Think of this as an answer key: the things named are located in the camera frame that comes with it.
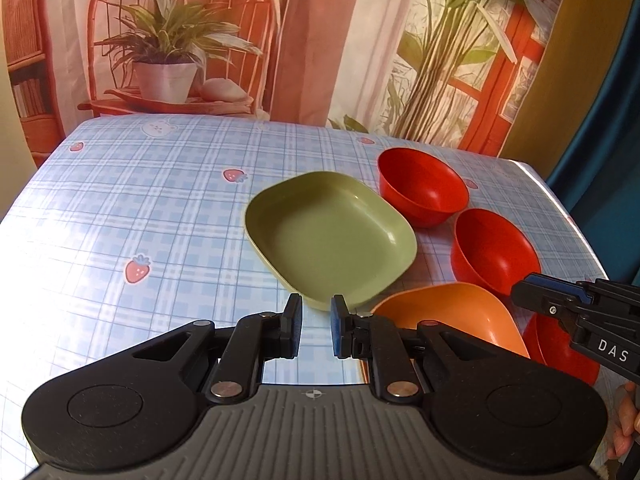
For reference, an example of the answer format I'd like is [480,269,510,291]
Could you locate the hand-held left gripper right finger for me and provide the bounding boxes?
[331,295,502,404]

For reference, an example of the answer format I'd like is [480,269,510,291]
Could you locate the green rectangular plate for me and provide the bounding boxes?
[243,171,418,311]

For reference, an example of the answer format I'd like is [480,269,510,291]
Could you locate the blue plaid strawberry tablecloth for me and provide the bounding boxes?
[0,114,617,480]

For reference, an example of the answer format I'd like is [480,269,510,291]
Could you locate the person's right hand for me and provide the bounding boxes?
[617,384,640,462]

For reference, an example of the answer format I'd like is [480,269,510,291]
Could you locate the red bowl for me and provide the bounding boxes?
[522,311,601,386]
[377,147,470,229]
[451,208,542,297]

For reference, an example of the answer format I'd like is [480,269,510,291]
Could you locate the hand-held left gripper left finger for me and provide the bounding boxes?
[132,293,304,406]

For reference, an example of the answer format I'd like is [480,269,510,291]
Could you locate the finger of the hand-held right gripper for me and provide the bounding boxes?
[511,280,584,323]
[524,272,640,313]

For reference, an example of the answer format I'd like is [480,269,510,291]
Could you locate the printed backdrop cloth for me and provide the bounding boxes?
[0,0,576,162]

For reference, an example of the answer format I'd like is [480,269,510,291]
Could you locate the orange rectangular plate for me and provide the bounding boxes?
[370,282,531,361]

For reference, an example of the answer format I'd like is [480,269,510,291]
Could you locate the teal curtain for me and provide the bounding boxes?
[545,0,640,286]

